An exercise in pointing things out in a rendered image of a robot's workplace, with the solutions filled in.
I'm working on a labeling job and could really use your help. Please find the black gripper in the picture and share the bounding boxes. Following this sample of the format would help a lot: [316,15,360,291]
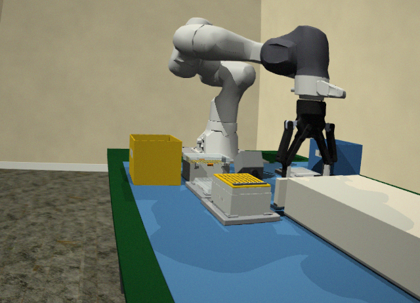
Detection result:
[275,99,337,178]

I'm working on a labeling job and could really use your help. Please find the yellow open-top bin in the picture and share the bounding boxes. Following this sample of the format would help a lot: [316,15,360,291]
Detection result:
[129,134,182,186]

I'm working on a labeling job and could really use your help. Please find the blue open-top bin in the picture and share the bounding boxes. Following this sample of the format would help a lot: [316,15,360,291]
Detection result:
[308,138,363,176]

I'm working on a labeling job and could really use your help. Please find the blue bench mat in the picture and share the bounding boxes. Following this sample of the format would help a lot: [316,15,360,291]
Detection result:
[123,161,420,303]

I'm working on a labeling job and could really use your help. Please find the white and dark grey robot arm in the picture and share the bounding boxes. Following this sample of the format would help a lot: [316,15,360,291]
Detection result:
[168,18,346,159]

